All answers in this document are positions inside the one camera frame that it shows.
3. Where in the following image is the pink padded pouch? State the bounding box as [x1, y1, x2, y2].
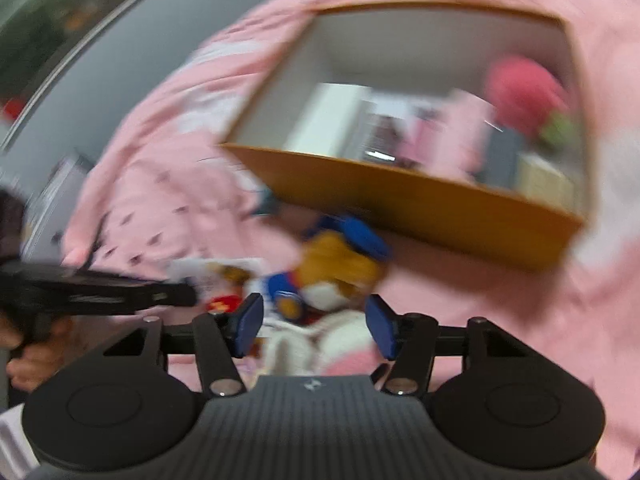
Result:
[415, 92, 493, 181]

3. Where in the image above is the person's left hand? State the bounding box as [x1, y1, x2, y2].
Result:
[0, 315, 76, 393]

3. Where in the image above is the green fluffy pompom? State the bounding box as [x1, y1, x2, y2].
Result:
[537, 112, 581, 153]

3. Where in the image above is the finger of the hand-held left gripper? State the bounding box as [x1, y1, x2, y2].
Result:
[50, 267, 198, 317]

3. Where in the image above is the pink fluffy pompom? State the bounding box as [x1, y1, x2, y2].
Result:
[482, 57, 568, 136]

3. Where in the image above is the open wardrobe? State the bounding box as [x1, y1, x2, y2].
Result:
[0, 0, 201, 126]

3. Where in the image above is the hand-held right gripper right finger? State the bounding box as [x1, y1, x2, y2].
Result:
[365, 294, 531, 395]

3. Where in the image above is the pink printed blanket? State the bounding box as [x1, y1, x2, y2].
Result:
[60, 0, 640, 480]

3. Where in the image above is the white box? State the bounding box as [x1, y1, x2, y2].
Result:
[282, 82, 376, 161]

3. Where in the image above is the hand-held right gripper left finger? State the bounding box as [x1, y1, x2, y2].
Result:
[102, 292, 265, 397]

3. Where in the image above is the brown plush toy blue hat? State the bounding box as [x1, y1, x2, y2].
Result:
[267, 215, 391, 323]

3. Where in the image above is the grey box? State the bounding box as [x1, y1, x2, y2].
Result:
[475, 127, 526, 191]

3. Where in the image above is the white pink soft toy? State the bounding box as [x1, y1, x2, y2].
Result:
[265, 310, 396, 377]

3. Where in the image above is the small cartoon figure packet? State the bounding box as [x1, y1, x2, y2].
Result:
[167, 257, 266, 321]

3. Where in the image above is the small kraft paper box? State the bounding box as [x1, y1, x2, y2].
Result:
[515, 152, 581, 211]

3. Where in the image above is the orange cardboard box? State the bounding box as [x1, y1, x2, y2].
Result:
[220, 2, 598, 273]

